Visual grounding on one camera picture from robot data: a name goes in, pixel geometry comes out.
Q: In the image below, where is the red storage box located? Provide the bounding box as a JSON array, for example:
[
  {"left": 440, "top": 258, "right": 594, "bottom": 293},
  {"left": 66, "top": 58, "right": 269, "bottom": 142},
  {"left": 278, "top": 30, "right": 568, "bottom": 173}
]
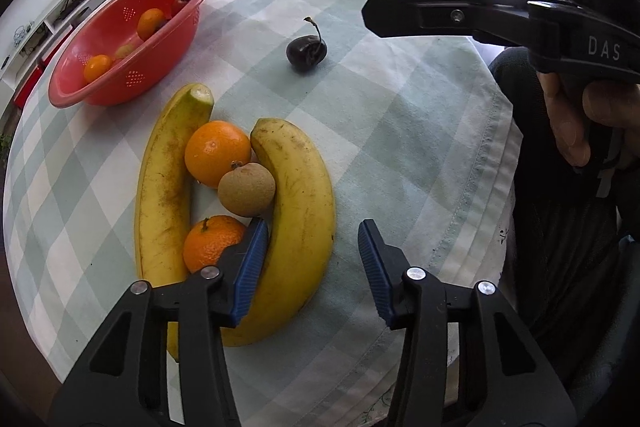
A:
[
  {"left": 13, "top": 65, "right": 44, "bottom": 109},
  {"left": 38, "top": 26, "right": 74, "bottom": 69}
]

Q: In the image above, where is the curved yellow banana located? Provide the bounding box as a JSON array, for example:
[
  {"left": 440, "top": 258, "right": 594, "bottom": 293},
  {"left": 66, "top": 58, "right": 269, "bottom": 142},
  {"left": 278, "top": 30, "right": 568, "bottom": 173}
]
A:
[{"left": 221, "top": 118, "right": 335, "bottom": 347}]

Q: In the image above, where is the left red storage box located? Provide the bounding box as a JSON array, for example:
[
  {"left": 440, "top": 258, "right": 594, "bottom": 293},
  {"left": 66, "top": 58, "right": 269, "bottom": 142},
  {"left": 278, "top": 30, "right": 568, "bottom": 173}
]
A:
[{"left": 13, "top": 65, "right": 44, "bottom": 109}]

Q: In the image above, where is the right red storage box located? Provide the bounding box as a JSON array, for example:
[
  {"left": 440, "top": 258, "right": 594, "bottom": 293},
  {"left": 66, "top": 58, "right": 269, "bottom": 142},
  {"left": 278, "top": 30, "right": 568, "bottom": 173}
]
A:
[{"left": 38, "top": 26, "right": 74, "bottom": 69}]

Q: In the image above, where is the tan longan fruit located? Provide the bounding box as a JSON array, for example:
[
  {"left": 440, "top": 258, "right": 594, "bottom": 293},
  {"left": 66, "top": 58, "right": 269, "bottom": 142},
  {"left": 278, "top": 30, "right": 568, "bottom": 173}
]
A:
[
  {"left": 217, "top": 162, "right": 276, "bottom": 218},
  {"left": 114, "top": 43, "right": 134, "bottom": 61}
]

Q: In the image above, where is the dark cherry with stem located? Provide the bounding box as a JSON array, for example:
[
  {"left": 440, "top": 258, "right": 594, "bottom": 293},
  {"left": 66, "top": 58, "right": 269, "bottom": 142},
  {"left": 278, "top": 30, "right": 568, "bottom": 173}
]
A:
[{"left": 285, "top": 16, "right": 328, "bottom": 72}]

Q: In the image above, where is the long banana cut tip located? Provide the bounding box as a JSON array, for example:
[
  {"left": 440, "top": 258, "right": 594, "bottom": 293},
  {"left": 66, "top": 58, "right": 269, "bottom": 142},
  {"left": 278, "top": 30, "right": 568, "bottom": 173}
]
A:
[{"left": 133, "top": 82, "right": 215, "bottom": 363}]

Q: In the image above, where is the bumpy mandarin with stem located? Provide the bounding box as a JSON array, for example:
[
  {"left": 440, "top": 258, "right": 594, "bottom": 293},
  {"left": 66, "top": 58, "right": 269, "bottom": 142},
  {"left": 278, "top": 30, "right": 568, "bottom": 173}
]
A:
[{"left": 182, "top": 215, "right": 246, "bottom": 273}]

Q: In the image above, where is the red plastic colander bowl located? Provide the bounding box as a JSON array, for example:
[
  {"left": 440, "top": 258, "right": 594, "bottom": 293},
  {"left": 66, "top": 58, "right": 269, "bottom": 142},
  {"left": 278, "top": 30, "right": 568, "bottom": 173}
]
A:
[{"left": 49, "top": 0, "right": 204, "bottom": 108}]

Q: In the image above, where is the mandarin orange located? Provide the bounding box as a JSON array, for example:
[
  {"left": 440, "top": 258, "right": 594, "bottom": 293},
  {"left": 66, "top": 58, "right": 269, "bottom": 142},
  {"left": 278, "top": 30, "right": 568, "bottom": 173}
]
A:
[{"left": 137, "top": 9, "right": 167, "bottom": 41}]

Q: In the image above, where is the person's right hand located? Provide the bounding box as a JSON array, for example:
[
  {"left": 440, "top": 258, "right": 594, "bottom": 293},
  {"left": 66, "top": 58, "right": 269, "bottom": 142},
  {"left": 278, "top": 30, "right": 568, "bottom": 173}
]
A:
[{"left": 537, "top": 72, "right": 640, "bottom": 167}]

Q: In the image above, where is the smooth orange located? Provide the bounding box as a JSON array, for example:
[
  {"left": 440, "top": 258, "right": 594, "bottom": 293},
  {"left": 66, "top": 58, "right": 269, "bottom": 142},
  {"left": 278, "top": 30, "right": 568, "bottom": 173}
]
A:
[{"left": 184, "top": 120, "right": 252, "bottom": 190}]

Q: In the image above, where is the checkered green white tablecloth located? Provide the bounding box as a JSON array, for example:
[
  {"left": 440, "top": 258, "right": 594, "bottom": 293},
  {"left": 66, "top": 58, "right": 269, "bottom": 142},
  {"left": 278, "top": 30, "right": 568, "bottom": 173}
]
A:
[{"left": 3, "top": 0, "right": 522, "bottom": 426}]

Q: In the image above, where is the white tv console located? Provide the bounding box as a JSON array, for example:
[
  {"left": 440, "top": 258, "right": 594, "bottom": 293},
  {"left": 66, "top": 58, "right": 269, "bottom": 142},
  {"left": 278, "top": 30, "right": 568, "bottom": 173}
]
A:
[{"left": 1, "top": 0, "right": 105, "bottom": 106}]

